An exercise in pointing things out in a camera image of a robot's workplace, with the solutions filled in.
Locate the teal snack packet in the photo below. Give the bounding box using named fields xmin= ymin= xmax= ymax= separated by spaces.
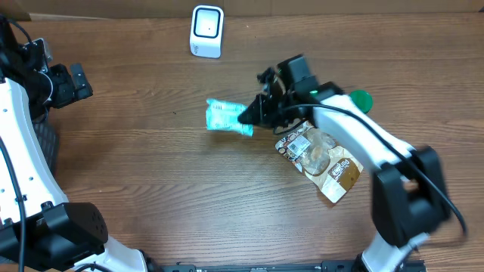
xmin=206 ymin=98 xmax=253 ymax=137

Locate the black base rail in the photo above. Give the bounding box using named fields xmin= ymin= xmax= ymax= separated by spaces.
xmin=147 ymin=259 xmax=428 ymax=272

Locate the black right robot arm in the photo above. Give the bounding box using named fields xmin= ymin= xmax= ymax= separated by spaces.
xmin=238 ymin=54 xmax=455 ymax=271

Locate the clear cookie wrapper bag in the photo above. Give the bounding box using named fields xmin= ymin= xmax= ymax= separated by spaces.
xmin=275 ymin=122 xmax=364 ymax=204

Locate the white barcode scanner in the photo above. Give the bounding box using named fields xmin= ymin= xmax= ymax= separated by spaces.
xmin=189 ymin=5 xmax=225 ymax=59

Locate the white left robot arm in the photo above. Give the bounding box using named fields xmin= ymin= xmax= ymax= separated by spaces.
xmin=1 ymin=32 xmax=150 ymax=271

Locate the green lid jar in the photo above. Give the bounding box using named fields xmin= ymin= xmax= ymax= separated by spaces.
xmin=349 ymin=90 xmax=374 ymax=114

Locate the black mesh basket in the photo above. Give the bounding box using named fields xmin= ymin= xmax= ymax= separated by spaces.
xmin=33 ymin=108 xmax=59 ymax=175

